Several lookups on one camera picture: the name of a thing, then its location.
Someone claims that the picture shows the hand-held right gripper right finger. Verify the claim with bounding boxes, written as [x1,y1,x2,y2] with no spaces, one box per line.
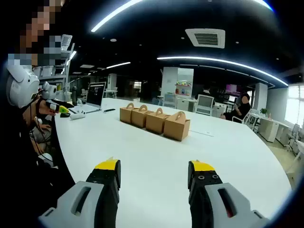
[188,159,271,228]

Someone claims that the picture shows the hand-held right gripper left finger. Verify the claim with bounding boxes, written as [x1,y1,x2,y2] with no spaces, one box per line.
[38,156,121,228]

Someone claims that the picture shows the brown paper box with handle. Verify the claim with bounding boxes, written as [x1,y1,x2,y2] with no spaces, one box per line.
[119,102,134,124]
[131,104,149,129]
[163,111,191,142]
[145,107,167,135]

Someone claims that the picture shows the person's left hand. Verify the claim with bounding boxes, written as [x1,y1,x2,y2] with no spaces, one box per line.
[37,100,57,117]

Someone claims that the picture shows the white chest-worn device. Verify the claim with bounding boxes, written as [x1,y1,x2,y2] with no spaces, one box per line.
[6,65,40,109]

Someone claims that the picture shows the metal storage shelf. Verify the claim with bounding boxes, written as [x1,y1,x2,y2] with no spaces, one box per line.
[30,34,76,102]

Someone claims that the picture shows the silver laptop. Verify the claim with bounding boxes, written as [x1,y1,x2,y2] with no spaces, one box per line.
[82,82,107,114]

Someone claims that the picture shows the person's legs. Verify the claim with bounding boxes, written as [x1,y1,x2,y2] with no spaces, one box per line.
[29,117,54,155]

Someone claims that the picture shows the person's dark shirt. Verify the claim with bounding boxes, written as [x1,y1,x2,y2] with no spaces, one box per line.
[0,104,76,228]

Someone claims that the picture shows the short ceiling light strip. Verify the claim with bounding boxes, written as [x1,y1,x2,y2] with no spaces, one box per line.
[106,62,132,70]

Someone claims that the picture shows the white side desk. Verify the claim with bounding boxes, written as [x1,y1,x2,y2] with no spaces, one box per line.
[257,116,291,143]

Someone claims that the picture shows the long curved ceiling light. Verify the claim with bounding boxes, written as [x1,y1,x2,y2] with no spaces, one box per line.
[157,56,289,86]
[91,0,136,33]

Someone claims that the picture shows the white office chair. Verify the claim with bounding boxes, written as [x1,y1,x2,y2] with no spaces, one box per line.
[194,94,214,116]

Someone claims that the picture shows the white display cabinet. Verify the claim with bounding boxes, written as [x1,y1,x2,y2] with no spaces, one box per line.
[161,66,194,98]

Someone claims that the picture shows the pink screen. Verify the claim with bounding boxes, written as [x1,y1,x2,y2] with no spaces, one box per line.
[225,84,238,96]

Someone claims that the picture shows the ceiling air vent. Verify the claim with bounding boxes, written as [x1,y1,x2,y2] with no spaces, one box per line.
[185,28,226,49]

